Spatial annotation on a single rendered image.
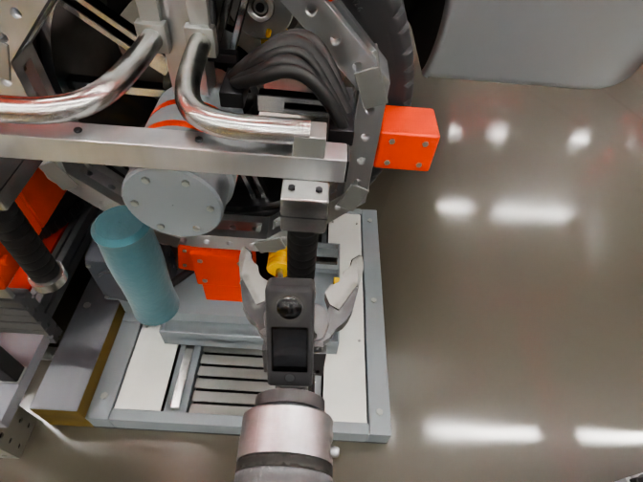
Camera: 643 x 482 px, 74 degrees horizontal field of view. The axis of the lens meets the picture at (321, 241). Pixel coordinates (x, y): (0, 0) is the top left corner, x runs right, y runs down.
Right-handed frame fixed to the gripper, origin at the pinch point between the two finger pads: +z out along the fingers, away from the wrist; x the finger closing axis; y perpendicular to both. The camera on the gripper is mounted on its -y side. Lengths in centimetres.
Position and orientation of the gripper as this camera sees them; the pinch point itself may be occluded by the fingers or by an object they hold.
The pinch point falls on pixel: (302, 247)
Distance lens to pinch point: 54.0
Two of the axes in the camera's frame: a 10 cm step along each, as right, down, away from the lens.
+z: 0.4, -7.7, 6.4
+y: -0.7, 6.4, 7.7
